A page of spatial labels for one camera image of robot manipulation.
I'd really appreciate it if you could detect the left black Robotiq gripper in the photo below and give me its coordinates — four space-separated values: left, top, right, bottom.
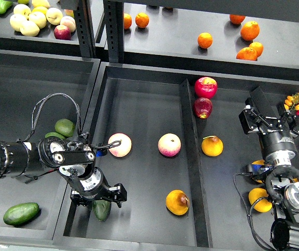
70 171 127 208

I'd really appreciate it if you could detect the green avocado top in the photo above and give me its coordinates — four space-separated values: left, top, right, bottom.
54 119 75 138

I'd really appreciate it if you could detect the pink yellow apple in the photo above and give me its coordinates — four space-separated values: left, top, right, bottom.
158 133 181 157
108 133 132 157

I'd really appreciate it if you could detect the black shelf post right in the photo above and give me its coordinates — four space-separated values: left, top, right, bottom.
103 1 124 63

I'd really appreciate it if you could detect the black shelf post left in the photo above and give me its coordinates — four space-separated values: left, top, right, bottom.
74 0 96 58

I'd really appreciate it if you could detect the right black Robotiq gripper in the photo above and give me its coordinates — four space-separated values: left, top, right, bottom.
238 97 299 159

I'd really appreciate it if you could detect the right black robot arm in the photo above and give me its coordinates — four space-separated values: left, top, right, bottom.
239 93 299 250

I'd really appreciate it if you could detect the pink yellow apple right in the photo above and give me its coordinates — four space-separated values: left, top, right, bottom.
158 133 181 157

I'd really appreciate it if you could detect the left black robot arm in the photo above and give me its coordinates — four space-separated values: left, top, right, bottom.
0 94 127 207

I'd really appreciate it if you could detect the large orange shelf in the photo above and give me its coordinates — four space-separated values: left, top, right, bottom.
240 21 260 41

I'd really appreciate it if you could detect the orange front right shelf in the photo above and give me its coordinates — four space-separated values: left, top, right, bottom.
236 47 258 61

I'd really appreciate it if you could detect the orange middle shelf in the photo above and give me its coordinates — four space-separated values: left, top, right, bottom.
197 32 213 49

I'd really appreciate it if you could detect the red apple on shelf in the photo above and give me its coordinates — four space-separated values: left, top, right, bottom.
54 25 71 40

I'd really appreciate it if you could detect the yellow pear with stem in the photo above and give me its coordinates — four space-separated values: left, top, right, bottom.
201 135 224 157

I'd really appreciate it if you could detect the dark green avocado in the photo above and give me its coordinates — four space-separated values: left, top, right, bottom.
93 200 111 221

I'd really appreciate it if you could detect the green avocado middle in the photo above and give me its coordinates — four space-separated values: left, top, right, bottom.
44 132 66 139

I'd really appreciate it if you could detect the black tray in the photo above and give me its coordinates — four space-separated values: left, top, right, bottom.
54 64 299 250
0 50 100 244

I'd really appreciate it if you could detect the orange top shelf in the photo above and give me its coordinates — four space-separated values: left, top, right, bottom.
229 14 246 25

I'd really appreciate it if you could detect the dark red apple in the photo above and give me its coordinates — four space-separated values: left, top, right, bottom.
193 97 213 119

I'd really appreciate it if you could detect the pink yellow apple left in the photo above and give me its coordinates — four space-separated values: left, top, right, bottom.
108 133 132 157

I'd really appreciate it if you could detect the black shelf post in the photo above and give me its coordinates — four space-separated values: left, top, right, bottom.
74 0 96 58
103 1 124 63

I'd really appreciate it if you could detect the yellow pear with brown end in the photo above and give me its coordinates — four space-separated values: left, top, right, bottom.
166 189 189 216

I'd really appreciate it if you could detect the yellow pear right back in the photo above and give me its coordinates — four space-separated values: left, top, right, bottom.
251 159 265 169

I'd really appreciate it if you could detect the black left tray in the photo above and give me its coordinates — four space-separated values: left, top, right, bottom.
0 50 100 244

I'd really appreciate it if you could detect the pale peach on shelf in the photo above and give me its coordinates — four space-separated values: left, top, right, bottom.
60 16 76 33

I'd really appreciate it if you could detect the yellow pear right front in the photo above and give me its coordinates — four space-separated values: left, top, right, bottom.
248 187 273 213

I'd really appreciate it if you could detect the bright red apple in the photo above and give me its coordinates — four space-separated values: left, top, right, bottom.
194 76 217 99

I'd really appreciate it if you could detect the black centre tray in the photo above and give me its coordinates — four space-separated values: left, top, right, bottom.
54 64 299 250

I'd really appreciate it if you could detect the orange far left shelf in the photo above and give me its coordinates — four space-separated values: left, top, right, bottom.
123 13 132 30

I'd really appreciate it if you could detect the green avocado front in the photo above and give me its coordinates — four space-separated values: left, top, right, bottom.
3 202 40 226

